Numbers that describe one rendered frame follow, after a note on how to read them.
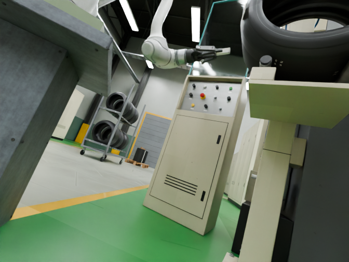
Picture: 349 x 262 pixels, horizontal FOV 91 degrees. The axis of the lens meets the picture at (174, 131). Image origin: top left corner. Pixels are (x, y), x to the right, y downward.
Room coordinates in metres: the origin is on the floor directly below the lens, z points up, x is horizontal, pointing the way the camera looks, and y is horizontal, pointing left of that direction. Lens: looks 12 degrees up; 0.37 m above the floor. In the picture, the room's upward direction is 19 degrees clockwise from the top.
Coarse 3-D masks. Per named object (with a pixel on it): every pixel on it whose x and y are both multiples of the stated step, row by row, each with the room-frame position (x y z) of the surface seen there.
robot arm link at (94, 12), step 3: (99, 0) 0.75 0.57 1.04; (102, 0) 0.76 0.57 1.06; (105, 0) 0.77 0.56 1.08; (108, 0) 0.78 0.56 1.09; (111, 0) 0.80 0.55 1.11; (114, 0) 0.82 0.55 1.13; (99, 3) 0.76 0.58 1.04; (102, 3) 0.78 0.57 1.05; (105, 3) 0.79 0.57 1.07; (108, 3) 0.81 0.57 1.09; (96, 6) 0.74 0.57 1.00; (99, 6) 0.78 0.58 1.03; (93, 9) 0.74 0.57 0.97; (96, 9) 0.75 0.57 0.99; (93, 12) 0.75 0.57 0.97; (96, 12) 0.77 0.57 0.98; (93, 15) 0.77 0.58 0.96; (96, 15) 0.79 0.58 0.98
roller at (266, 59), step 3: (261, 57) 0.62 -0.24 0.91; (264, 57) 0.61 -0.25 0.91; (267, 57) 0.60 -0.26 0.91; (270, 57) 0.60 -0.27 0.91; (261, 60) 0.61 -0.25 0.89; (264, 60) 0.61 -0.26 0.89; (267, 60) 0.60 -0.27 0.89; (270, 60) 0.60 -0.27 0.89; (261, 63) 0.62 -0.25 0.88; (264, 63) 0.61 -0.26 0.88; (267, 63) 0.60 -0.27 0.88; (270, 63) 0.61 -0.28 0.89; (261, 66) 0.63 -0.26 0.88; (264, 66) 0.62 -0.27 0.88; (267, 66) 0.62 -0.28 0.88; (270, 66) 0.62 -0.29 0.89
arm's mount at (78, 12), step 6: (48, 0) 0.44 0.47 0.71; (54, 0) 0.45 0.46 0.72; (60, 0) 0.45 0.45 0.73; (66, 0) 0.46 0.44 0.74; (60, 6) 0.46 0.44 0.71; (66, 6) 0.46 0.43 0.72; (72, 6) 0.46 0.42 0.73; (66, 12) 0.46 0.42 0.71; (72, 12) 0.47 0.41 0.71; (78, 12) 0.47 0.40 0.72; (84, 12) 0.47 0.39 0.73; (78, 18) 0.47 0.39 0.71; (84, 18) 0.48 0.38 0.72; (90, 18) 0.48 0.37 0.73; (96, 18) 0.49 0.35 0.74; (90, 24) 0.48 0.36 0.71; (96, 24) 0.49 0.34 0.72; (102, 24) 0.49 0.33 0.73; (102, 30) 0.52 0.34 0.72
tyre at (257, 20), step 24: (264, 0) 0.73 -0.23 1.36; (288, 0) 0.76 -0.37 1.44; (312, 0) 0.73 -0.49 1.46; (336, 0) 0.69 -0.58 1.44; (240, 24) 0.71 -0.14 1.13; (264, 24) 0.59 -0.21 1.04; (264, 48) 0.61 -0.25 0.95; (288, 48) 0.56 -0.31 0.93; (312, 48) 0.52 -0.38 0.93; (336, 48) 0.49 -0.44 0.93; (288, 72) 0.63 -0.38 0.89; (312, 72) 0.58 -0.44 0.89
